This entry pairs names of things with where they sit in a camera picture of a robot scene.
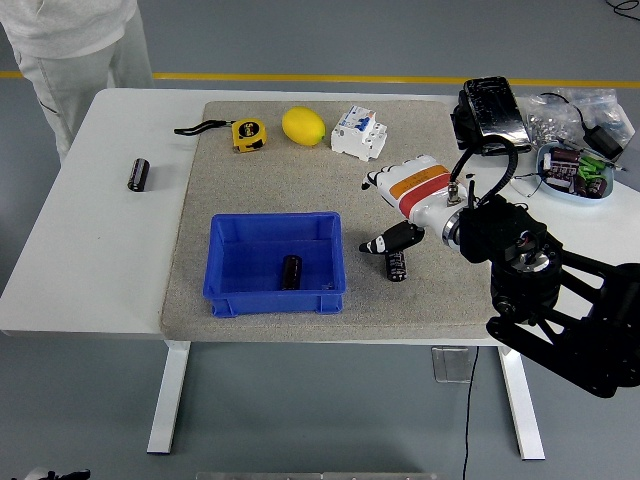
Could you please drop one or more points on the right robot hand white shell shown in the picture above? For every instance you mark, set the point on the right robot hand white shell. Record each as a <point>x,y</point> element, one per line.
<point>420,192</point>

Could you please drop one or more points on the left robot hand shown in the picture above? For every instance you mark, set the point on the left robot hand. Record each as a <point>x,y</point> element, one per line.
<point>65,475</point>

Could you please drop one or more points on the black battery with white print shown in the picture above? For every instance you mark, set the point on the black battery with white print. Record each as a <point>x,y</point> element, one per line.
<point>396,269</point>

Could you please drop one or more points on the dark battery with grey stripe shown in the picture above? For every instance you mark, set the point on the dark battery with grey stripe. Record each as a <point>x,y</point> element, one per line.
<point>292,272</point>

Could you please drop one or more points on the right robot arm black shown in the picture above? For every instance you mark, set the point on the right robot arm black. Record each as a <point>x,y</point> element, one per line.
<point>520,280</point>

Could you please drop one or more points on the blue plastic box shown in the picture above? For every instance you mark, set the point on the blue plastic box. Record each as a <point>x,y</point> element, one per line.
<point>275,302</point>

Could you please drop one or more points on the black cylindrical battery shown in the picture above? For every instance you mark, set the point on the black cylindrical battery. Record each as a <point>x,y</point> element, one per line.
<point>138,175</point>

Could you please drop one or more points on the white circuit breaker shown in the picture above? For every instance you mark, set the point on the white circuit breaker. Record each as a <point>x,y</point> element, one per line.
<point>357,135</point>

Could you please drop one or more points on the black glossy device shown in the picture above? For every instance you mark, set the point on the black glossy device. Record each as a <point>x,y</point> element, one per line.
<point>492,110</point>

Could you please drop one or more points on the grey-brown mat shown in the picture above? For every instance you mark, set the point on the grey-brown mat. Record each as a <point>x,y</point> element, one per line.
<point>300,185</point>

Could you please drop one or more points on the white table leg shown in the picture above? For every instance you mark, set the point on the white table leg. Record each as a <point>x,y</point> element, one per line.
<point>167,400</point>
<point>525,410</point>

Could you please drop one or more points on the yellow lemon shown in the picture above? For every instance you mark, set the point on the yellow lemon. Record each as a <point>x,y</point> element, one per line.
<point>303,126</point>

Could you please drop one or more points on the light blue bowl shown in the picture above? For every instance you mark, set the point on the light blue bowl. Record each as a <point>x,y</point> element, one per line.
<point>565,194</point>

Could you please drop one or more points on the clear plastic bag of screws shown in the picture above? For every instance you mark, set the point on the clear plastic bag of screws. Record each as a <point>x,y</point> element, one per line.
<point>545,117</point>

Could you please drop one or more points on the large brown capacitor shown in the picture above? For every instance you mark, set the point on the large brown capacitor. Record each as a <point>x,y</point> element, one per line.
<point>565,165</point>

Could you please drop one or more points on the dark brown capacitor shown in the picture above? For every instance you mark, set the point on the dark brown capacitor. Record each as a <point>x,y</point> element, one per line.
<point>592,187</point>

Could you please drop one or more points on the green connector pile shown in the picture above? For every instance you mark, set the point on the green connector pile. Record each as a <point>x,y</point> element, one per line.
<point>591,167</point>

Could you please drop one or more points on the metal floor plate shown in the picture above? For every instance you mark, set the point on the metal floor plate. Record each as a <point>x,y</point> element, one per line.
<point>450,367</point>

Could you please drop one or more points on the yellow tape measure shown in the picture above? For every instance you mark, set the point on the yellow tape measure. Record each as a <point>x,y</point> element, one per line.
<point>248,135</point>

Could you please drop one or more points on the black pen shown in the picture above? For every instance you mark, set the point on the black pen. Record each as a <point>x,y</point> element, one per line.
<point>600,157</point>

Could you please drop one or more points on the person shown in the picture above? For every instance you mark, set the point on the person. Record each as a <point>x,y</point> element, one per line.
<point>75,50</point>

